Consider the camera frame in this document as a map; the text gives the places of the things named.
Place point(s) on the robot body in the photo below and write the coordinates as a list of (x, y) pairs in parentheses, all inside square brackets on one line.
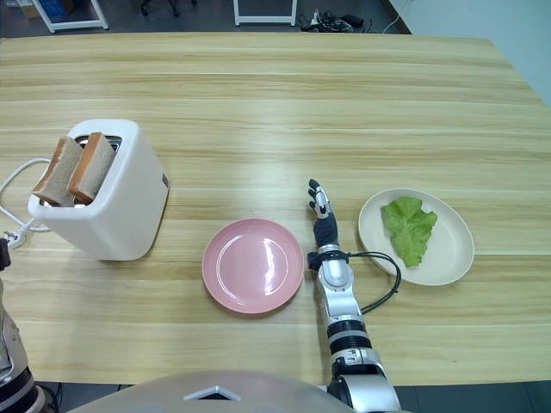
[(232, 393)]

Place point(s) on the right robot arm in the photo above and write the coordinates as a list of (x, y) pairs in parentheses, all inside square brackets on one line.
[(348, 327)]

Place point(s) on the bread slice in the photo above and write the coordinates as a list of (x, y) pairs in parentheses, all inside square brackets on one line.
[(92, 168), (58, 172)]

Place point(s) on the cream toaster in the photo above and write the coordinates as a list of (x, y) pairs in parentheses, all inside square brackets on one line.
[(125, 206)]

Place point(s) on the white table frame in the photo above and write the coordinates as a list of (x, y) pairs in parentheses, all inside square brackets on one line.
[(73, 17), (264, 13)]

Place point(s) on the green lettuce leaf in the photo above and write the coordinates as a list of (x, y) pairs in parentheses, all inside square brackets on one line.
[(409, 228)]

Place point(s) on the pink plate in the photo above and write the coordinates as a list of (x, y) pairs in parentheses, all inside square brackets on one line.
[(253, 266)]

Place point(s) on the cream plate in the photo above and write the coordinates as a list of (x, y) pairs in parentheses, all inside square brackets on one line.
[(447, 254)]

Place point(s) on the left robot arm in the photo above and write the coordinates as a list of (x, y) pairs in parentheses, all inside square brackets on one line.
[(13, 344)]

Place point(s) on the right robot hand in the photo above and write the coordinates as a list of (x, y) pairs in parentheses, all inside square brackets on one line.
[(325, 223)]

